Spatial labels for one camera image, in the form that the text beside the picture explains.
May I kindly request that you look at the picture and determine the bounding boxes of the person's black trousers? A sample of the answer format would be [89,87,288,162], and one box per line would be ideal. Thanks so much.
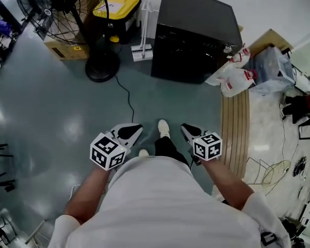
[154,135,191,169]

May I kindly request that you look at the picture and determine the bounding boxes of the white flat mop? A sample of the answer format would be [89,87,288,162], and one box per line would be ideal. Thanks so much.
[130,0,154,63]

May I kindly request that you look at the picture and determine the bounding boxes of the gold wire basket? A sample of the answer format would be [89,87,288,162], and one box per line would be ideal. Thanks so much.
[246,156,292,196]

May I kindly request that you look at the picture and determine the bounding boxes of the person's left forearm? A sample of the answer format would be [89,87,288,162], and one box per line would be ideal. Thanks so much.
[64,167,112,225]

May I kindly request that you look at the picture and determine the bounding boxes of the clear plastic wrapped bundle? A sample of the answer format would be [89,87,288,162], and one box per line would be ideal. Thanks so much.
[250,46,296,95]

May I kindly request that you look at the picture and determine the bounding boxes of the black fan power cable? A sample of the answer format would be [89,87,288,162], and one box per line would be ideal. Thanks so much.
[114,74,135,124]

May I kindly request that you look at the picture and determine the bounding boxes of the black metal table frame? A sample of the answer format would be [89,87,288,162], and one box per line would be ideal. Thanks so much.
[0,143,17,193]

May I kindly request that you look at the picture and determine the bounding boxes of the person's white right shoe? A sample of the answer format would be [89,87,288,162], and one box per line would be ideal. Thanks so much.
[158,119,171,139]

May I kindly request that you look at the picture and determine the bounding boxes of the brown cardboard box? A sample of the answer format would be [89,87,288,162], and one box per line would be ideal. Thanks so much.
[43,0,107,61]

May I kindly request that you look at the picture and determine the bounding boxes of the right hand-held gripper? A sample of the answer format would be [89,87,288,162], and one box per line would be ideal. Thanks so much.
[181,123,223,166]

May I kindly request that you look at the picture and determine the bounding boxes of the black pedestal fan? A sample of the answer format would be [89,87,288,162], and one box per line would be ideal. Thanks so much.
[15,0,121,83]

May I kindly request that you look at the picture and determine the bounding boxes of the black washing machine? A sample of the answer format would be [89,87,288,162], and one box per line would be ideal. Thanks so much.
[150,0,243,85]

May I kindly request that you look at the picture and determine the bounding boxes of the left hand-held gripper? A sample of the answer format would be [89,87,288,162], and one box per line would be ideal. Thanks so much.
[89,122,143,172]

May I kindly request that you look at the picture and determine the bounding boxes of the wooden slatted board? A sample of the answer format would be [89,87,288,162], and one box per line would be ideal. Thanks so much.
[219,88,251,178]

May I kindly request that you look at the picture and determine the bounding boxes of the black bin with yellow lid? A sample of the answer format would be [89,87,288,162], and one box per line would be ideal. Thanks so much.
[92,0,143,45]

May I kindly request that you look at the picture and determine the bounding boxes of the large brown cardboard sheet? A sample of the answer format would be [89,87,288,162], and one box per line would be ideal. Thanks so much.
[247,28,295,57]

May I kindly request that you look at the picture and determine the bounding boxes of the person's right forearm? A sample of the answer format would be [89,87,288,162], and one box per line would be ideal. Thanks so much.
[203,160,255,212]

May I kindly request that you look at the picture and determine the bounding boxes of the person in white shirt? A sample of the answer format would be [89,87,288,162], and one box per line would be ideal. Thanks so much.
[48,156,292,248]

